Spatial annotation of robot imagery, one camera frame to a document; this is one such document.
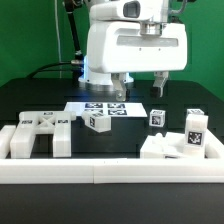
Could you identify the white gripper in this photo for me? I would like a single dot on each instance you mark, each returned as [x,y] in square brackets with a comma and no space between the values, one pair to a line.
[117,47]

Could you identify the white chair seat block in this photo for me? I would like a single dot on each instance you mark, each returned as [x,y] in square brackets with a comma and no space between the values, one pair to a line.
[170,146]

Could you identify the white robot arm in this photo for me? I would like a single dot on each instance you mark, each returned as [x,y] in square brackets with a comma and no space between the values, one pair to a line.
[102,81]

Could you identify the white marker sheet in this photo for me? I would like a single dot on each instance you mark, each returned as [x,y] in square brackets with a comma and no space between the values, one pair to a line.
[109,108]

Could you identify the white tagged cube near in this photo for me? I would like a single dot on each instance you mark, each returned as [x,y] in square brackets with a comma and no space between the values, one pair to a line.
[157,118]

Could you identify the white tagged cube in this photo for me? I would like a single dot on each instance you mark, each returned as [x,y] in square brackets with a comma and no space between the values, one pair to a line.
[157,118]
[196,111]

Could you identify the white tagged cube far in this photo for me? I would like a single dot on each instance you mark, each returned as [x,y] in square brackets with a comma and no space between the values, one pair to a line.
[196,111]

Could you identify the white U-shaped border fence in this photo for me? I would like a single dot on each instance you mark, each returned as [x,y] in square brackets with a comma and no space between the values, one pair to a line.
[96,171]

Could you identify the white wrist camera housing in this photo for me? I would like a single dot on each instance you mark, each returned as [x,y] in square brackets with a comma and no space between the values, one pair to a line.
[155,11]

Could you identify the white chair back frame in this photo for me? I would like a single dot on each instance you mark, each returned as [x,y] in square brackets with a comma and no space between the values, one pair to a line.
[33,123]

